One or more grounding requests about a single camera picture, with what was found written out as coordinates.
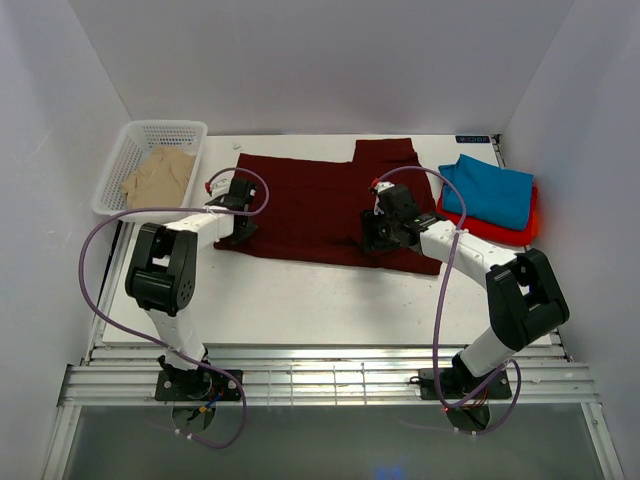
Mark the beige t shirt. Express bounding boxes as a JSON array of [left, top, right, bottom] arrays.
[[121, 146, 196, 208]]

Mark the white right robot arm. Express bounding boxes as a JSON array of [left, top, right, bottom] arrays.
[[361, 182, 570, 397]]

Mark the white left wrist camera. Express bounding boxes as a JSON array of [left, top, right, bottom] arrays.
[[204, 173, 234, 200]]

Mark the dark red t shirt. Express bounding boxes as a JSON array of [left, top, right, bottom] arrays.
[[215, 138, 441, 275]]

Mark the white plastic basket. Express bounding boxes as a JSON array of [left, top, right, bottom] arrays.
[[92, 120, 208, 216]]

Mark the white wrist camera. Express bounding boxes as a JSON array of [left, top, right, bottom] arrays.
[[369, 178, 395, 196], [204, 173, 234, 200]]

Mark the folded blue t shirt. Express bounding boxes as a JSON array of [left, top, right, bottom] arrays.
[[438, 154, 534, 231]]

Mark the blue table label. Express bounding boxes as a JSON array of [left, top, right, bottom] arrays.
[[455, 135, 491, 144]]

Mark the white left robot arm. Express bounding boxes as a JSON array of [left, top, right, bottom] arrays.
[[125, 178, 258, 400]]

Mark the folded orange red t shirt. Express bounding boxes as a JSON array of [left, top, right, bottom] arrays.
[[463, 185, 541, 247]]

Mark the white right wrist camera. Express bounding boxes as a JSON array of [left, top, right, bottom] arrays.
[[369, 178, 395, 196]]

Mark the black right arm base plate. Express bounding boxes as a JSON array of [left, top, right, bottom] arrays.
[[409, 368, 512, 402]]

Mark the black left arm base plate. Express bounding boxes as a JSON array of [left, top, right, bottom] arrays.
[[154, 370, 241, 403]]

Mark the aluminium rail frame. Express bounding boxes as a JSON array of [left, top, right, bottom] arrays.
[[58, 342, 600, 407]]

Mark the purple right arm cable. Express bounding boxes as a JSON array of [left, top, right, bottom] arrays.
[[372, 165, 522, 437]]

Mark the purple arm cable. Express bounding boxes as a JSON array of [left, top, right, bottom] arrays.
[[78, 168, 271, 449], [372, 165, 522, 437]]

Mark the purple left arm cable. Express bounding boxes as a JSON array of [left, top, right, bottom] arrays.
[[78, 168, 271, 449]]

